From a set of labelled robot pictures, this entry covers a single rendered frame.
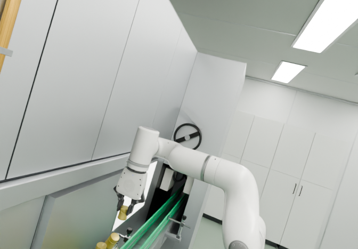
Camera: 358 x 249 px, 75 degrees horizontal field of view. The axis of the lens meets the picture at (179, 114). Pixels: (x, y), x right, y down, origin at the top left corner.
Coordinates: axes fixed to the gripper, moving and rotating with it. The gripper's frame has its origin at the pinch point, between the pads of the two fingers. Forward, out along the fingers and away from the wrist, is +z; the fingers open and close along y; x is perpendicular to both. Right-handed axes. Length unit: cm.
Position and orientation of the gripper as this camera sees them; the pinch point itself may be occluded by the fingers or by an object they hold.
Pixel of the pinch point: (125, 207)
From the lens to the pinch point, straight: 97.9
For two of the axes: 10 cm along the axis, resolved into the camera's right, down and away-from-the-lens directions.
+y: 9.2, 2.9, -2.6
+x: 2.6, 0.5, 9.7
